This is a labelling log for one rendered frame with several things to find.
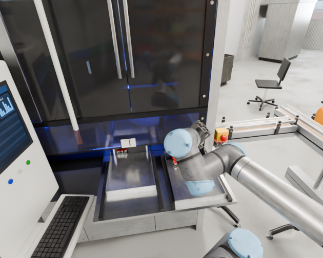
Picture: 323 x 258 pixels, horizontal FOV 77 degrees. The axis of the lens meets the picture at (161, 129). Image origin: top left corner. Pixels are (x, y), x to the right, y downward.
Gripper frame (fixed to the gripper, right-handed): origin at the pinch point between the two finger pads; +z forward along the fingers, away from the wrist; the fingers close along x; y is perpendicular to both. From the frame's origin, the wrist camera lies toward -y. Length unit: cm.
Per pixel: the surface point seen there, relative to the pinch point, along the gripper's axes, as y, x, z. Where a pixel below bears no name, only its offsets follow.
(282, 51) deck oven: 243, 62, 646
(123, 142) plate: -38, 29, 16
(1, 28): -21, 85, -32
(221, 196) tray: -15.5, -27.7, 15.5
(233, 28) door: 185, 204, 565
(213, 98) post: 15.3, 12.2, 30.1
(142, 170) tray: -42.1, 9.9, 19.2
